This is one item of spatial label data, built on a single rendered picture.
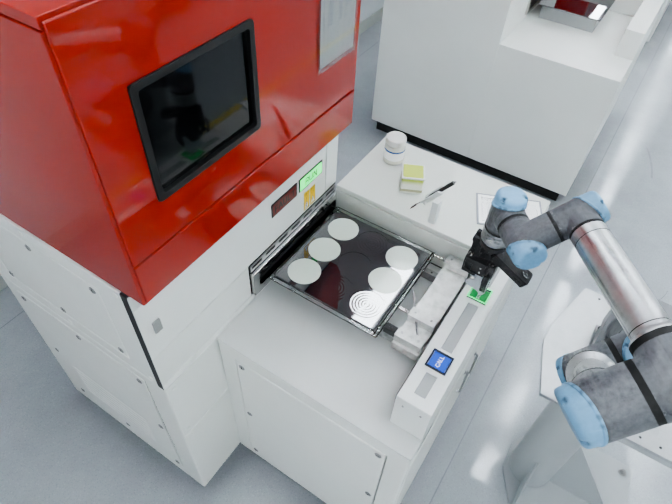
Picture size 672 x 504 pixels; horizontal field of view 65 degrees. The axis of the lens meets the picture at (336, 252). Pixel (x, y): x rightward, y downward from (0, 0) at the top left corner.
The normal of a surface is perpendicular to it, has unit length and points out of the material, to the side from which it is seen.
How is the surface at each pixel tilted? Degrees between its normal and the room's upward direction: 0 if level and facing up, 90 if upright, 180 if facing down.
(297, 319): 0
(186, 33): 90
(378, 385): 0
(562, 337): 0
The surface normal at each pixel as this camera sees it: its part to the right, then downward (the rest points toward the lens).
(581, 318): 0.04, -0.67
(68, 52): 0.84, 0.43
